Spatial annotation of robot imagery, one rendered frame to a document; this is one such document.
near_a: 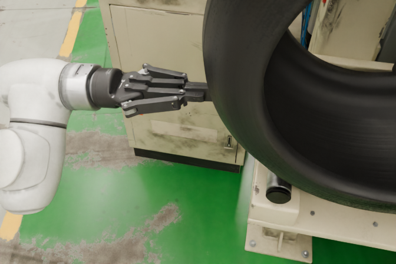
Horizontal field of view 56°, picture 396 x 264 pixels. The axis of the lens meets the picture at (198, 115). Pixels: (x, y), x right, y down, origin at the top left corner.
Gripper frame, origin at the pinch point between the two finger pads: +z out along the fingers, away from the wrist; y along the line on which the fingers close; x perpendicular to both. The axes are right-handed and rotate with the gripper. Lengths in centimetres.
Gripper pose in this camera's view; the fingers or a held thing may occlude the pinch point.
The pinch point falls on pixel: (205, 92)
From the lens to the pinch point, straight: 65.0
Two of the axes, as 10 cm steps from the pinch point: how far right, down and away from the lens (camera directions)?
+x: 1.2, 7.1, 7.0
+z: 9.7, 0.6, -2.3
